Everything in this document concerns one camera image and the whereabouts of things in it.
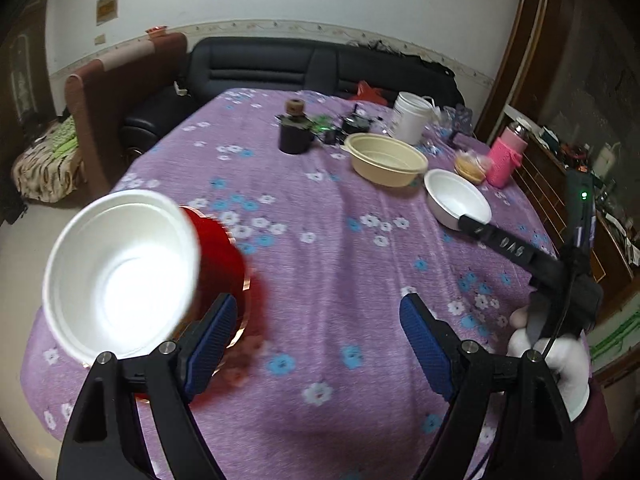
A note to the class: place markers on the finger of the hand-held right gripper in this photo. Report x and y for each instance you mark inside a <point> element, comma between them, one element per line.
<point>505,245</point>

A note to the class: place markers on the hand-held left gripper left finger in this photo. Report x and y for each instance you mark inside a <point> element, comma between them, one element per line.
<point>212,342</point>

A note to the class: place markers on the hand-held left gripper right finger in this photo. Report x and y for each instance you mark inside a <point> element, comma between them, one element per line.
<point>425,347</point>

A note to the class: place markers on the white foam bowl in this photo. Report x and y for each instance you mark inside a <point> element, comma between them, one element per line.
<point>457,197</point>
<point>120,275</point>

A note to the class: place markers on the red bowl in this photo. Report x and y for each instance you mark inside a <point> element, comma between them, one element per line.
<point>225,260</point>

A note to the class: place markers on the person's right hand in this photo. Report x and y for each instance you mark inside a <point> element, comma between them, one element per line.
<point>572,362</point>

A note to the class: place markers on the wooden cabinet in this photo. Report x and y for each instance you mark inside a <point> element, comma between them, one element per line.
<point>545,180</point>

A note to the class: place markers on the pink knitted-sleeve bottle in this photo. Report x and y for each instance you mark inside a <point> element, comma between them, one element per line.
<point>505,160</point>

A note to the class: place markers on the bagged food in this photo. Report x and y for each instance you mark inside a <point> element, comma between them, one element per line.
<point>470,167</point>

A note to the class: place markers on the white bottle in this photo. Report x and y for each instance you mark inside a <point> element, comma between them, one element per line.
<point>603,157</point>

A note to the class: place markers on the clear plastic container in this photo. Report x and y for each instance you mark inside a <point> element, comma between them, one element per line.
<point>457,117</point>

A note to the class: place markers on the large cream plastic bowl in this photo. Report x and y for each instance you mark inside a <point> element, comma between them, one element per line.
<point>387,160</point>

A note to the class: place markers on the purple floral tablecloth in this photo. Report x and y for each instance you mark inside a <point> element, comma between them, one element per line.
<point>325,240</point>

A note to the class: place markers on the white plastic jar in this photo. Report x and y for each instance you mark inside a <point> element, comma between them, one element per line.
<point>410,117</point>

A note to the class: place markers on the red plastic bag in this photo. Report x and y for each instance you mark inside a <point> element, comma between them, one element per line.
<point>367,92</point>

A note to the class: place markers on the dark cup with wooden lid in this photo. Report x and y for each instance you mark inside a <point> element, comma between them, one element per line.
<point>295,132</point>

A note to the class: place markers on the patterned blanket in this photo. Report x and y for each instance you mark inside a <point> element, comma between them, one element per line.
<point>47,160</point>

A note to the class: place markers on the brown armchair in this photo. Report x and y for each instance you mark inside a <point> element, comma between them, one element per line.
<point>115,90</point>

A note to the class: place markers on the black leather sofa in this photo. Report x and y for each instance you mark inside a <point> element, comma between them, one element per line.
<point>260,65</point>

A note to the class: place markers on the wall socket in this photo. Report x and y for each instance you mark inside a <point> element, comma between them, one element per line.
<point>100,39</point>

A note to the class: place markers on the yellow wall plaque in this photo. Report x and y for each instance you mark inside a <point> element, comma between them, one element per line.
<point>107,7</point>

